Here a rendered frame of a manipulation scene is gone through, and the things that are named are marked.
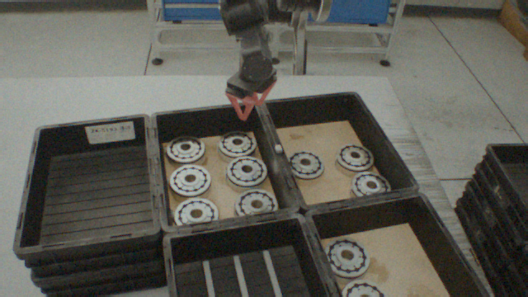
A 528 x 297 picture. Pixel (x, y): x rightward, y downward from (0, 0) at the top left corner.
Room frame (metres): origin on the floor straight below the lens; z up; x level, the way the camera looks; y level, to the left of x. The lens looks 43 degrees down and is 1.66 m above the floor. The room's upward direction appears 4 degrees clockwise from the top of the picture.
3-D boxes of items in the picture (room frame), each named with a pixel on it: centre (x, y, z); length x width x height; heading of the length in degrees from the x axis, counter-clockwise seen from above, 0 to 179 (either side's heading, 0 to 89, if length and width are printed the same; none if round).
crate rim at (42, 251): (0.66, 0.38, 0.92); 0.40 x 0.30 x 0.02; 16
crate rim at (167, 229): (0.74, 0.09, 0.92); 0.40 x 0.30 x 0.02; 16
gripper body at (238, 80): (0.76, 0.02, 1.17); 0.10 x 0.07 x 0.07; 150
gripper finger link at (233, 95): (0.75, 0.03, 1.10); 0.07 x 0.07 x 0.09; 60
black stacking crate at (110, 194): (0.66, 0.38, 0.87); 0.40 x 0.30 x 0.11; 16
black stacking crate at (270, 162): (0.74, 0.09, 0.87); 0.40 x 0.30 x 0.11; 16
